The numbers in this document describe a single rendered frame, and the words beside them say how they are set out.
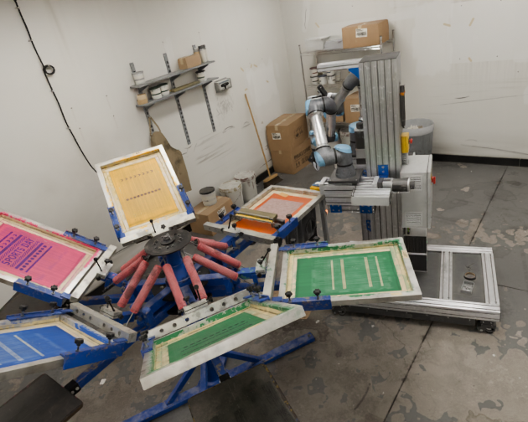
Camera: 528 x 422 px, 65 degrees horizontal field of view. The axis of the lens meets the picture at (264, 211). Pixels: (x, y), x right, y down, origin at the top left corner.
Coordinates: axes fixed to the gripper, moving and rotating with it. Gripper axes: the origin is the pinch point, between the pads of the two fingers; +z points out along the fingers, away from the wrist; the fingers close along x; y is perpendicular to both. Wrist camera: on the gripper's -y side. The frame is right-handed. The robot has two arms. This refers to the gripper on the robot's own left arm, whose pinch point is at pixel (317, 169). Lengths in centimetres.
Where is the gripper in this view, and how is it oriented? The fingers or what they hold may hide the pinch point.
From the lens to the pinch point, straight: 375.2
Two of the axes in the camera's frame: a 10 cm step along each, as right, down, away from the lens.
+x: -7.9, -1.4, 5.9
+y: 5.8, -4.6, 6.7
